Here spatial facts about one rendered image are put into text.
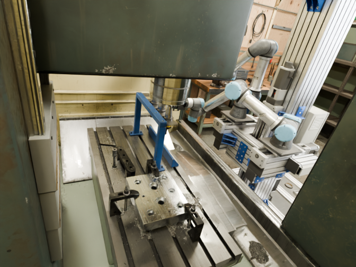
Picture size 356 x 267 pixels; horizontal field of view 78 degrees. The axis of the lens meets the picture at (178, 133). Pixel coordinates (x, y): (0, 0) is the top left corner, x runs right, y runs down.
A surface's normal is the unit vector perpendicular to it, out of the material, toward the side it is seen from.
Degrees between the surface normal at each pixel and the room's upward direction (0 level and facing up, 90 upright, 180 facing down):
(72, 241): 0
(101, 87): 90
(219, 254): 0
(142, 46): 90
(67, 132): 24
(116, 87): 90
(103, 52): 90
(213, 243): 0
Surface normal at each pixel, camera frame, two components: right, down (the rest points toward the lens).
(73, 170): 0.31, -0.59
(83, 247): 0.16, -0.87
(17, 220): 0.42, 0.49
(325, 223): -0.89, 0.07
